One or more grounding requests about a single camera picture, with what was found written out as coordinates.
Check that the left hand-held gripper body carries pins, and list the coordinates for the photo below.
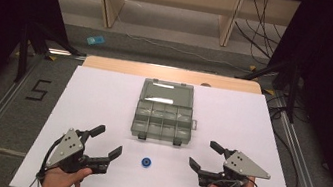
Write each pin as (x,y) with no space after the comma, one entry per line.
(66,150)

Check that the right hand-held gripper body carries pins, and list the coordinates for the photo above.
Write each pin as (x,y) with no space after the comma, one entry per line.
(244,166)

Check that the small blue wheel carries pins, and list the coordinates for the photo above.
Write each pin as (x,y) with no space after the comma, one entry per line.
(146,162)

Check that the clear grey compartment box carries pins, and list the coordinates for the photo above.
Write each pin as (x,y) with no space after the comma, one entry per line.
(162,120)

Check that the person's left hand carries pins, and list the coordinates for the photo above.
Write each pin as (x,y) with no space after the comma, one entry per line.
(57,181)

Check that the white board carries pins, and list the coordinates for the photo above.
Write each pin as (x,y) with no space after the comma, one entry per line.
(233,124)

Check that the yellow tape piece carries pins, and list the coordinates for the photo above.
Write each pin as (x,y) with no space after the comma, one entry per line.
(269,91)
(253,67)
(51,58)

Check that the wooden table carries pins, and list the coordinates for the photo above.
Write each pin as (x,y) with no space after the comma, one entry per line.
(171,74)

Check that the black metal stand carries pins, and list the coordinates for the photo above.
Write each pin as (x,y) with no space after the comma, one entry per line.
(292,93)
(23,50)

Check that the blue packet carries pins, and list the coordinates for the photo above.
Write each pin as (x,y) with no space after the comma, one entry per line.
(95,40)

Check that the wooden shelf unit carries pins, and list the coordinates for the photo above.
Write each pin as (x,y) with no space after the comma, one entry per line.
(111,3)

